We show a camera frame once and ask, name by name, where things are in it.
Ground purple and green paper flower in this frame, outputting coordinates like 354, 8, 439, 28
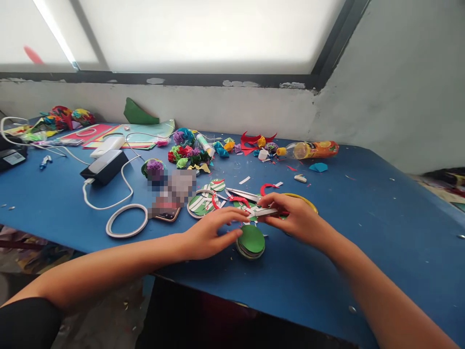
141, 158, 168, 179

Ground person's right hand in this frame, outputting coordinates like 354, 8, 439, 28
255, 192, 329, 243

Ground pile of striped green discs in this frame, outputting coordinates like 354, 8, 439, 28
186, 178, 234, 220

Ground silver scissors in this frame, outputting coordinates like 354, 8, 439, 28
225, 187, 263, 204

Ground stack of green paper circles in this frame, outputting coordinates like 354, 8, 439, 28
235, 224, 266, 262

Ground cluster of multicoloured paper flowers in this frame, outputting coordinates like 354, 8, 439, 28
39, 105, 96, 131

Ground black device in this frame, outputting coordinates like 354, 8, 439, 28
0, 135, 29, 174

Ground window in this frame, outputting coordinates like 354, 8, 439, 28
0, 0, 372, 90

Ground pale green paper sheet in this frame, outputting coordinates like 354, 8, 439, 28
120, 119, 176, 139

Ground white ring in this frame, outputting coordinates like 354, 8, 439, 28
105, 203, 149, 239

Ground smartphone with pink case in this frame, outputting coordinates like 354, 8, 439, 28
148, 203, 182, 222

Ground stack of coloured paper sheets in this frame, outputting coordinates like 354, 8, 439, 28
54, 123, 160, 150

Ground white glue stick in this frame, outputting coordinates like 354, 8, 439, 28
196, 133, 215, 158

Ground black power bank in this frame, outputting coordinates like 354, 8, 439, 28
79, 149, 130, 187

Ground yellow tape ring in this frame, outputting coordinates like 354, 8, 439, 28
280, 192, 319, 215

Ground clear plastic packet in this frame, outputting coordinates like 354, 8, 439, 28
50, 137, 85, 147

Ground white power bank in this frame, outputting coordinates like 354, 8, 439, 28
90, 136, 125, 159

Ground thin white cable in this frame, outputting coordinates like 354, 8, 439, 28
0, 116, 92, 165

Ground person's left hand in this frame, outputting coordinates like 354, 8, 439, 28
180, 206, 251, 262

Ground blue and purple paper flower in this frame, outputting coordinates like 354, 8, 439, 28
172, 127, 197, 147

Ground cluster of red green flowers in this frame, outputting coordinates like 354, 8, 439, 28
167, 144, 214, 170

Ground white charging cable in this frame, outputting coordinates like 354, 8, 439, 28
82, 132, 161, 211

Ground yellow paper scrap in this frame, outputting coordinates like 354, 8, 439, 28
187, 162, 212, 176

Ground red paper cutouts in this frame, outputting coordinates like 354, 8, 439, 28
240, 131, 278, 157

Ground green disc with white strips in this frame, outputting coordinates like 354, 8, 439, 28
240, 203, 291, 223

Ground orange juice bottle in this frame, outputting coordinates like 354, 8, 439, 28
277, 141, 340, 161

